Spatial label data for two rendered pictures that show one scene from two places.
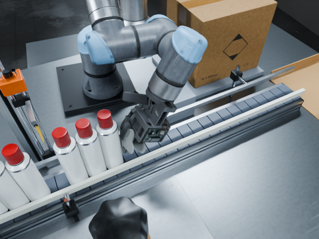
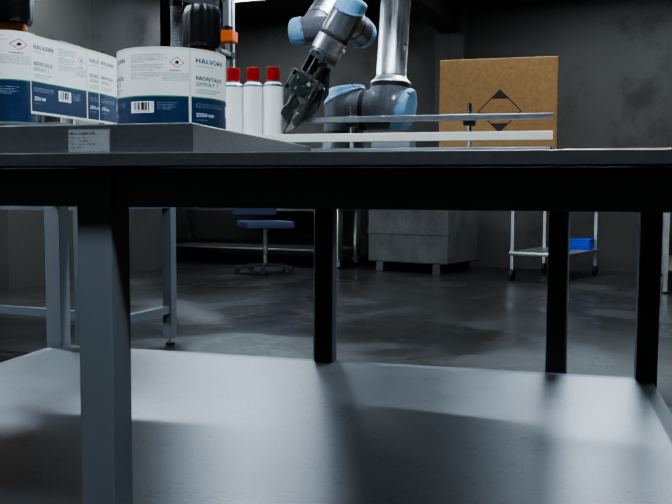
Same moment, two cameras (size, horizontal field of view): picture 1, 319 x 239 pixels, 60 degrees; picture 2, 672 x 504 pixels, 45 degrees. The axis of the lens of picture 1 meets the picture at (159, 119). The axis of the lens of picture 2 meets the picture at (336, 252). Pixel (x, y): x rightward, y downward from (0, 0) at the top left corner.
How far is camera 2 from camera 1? 1.86 m
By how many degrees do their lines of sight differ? 56
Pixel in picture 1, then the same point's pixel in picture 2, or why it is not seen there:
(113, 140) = (271, 95)
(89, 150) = (248, 94)
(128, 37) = (319, 17)
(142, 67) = not seen: hidden behind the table
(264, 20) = (541, 78)
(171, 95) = (322, 43)
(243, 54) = (517, 127)
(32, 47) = not seen: hidden behind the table
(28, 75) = not seen: hidden behind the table
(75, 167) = (231, 110)
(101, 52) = (294, 25)
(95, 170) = (247, 129)
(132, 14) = (381, 66)
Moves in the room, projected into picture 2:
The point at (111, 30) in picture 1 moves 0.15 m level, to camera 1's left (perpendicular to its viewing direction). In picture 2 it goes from (310, 14) to (270, 21)
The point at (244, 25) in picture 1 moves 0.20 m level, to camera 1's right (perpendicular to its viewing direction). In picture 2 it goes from (507, 79) to (581, 72)
